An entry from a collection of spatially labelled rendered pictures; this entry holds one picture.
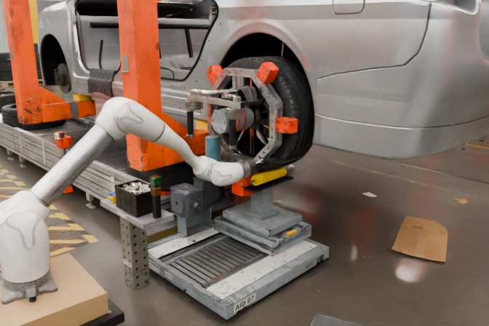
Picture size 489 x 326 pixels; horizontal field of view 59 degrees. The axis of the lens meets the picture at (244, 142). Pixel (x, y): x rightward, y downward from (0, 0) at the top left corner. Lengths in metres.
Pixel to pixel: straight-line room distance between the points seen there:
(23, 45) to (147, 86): 1.94
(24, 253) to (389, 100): 1.57
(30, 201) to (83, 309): 0.46
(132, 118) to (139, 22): 0.88
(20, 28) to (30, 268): 2.86
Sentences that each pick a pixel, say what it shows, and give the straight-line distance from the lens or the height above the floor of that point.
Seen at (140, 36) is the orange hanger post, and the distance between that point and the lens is 2.50.
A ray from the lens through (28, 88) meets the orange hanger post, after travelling 4.30.
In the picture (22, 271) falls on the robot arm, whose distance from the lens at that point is 1.73.
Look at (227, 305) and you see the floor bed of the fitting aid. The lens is 2.14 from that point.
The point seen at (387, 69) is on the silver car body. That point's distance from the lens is 2.02.
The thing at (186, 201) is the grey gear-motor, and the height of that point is 0.34.
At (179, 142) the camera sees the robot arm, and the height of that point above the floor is 0.85.
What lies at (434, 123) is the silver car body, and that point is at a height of 0.92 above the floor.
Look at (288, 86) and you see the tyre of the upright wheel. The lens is 2.27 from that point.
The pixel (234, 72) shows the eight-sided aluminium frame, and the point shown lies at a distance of 2.39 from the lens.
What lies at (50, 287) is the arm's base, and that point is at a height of 0.42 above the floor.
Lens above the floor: 1.30
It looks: 14 degrees down
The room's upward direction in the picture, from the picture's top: straight up
